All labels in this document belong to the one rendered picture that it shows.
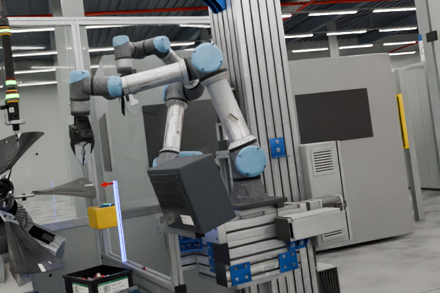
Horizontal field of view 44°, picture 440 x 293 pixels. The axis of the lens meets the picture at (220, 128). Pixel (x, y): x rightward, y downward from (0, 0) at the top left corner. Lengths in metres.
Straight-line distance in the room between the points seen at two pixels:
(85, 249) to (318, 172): 1.25
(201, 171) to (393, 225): 5.10
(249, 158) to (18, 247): 0.86
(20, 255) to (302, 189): 1.26
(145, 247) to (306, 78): 3.43
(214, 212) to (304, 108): 4.50
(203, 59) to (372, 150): 4.41
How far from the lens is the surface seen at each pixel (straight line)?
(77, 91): 2.08
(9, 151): 2.31
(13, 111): 2.16
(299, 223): 2.16
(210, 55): 2.05
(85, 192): 2.12
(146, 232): 3.03
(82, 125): 2.09
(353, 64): 6.26
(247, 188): 2.18
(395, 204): 6.43
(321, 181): 2.56
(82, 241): 2.94
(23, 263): 1.95
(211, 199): 1.47
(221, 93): 2.06
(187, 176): 1.44
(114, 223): 2.47
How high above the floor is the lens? 1.27
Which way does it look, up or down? 2 degrees up
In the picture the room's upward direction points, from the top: 7 degrees counter-clockwise
